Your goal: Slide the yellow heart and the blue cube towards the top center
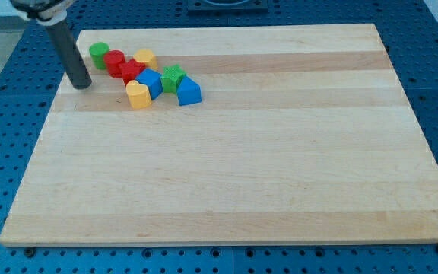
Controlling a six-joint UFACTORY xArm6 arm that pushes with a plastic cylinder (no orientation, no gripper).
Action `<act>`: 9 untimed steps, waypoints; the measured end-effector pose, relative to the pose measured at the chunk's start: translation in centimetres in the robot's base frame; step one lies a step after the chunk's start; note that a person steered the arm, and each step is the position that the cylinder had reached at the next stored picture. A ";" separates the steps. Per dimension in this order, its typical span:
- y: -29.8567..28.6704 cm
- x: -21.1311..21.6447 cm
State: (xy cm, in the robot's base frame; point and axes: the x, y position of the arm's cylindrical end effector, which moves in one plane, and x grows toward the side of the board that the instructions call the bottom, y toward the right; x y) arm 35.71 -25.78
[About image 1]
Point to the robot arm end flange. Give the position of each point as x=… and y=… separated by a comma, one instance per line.
x=44, y=12

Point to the yellow heart block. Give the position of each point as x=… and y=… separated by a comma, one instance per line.
x=138, y=94

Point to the blue cube block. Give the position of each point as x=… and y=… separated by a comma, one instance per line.
x=152, y=80

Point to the blue triangular block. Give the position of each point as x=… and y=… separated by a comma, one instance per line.
x=189, y=92

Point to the green star block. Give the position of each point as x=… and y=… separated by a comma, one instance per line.
x=171, y=78

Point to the light wooden board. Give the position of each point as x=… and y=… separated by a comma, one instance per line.
x=304, y=136

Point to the yellow pentagon block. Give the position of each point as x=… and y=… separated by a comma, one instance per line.
x=147, y=57

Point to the red star block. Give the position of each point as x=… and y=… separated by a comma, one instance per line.
x=130, y=70

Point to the red cylinder block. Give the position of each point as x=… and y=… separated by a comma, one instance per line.
x=112, y=60

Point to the green cylinder block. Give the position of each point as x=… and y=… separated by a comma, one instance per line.
x=97, y=51

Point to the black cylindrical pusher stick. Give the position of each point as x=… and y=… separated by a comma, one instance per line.
x=67, y=50

